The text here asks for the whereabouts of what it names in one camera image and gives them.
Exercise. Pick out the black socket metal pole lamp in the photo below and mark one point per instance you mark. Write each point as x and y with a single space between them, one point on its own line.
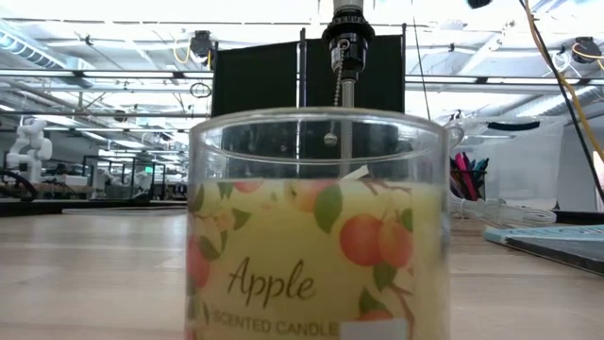
349 52

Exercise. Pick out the black divider panel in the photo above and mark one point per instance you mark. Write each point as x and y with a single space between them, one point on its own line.
387 75
255 80

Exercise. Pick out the blue pen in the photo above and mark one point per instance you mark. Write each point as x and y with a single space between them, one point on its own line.
481 164

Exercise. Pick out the clear plastic storage bin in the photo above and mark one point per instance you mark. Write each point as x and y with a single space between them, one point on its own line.
524 165

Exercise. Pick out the pink pen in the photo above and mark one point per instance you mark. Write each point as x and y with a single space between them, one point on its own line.
464 172

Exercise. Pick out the black mesh pen cup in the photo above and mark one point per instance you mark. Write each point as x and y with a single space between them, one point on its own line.
480 186

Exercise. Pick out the blue Yellowstone book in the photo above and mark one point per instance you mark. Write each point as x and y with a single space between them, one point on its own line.
557 245

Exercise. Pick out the apple scented candle glass jar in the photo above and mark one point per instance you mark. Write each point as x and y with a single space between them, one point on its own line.
283 245

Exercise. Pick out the white humanoid robot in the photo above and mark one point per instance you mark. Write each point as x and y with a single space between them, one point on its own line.
33 141

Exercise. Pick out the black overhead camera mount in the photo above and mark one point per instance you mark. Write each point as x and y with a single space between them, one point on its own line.
202 45
586 49

